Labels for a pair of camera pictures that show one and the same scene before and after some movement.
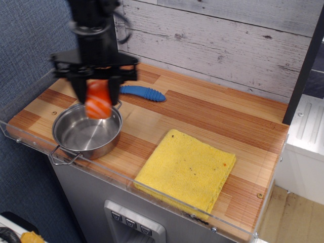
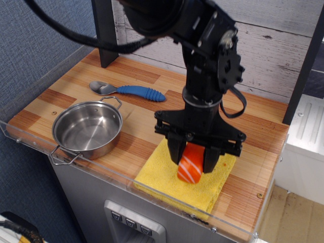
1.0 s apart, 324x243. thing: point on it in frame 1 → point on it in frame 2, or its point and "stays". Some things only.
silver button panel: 126,226 stays
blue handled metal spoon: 144,91 stays
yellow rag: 185,173 stays
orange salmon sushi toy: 98,103 → 190,167
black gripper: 97,59 → 200,121
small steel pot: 75,133 stays
